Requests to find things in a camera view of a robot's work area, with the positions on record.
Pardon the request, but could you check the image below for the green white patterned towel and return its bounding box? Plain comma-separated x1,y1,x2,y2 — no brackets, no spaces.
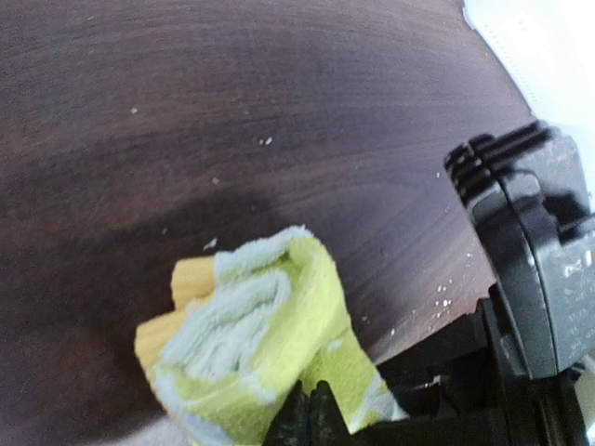
134,226,406,445

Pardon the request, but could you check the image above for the white perforated plastic basket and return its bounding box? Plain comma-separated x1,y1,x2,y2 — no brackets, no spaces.
463,0,594,138

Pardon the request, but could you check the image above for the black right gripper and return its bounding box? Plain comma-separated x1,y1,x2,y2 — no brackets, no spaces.
353,298,586,445

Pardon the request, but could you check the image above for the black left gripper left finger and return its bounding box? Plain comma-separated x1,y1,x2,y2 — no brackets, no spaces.
262,381,311,446

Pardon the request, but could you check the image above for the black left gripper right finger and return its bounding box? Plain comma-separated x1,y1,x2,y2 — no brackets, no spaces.
309,381,351,446

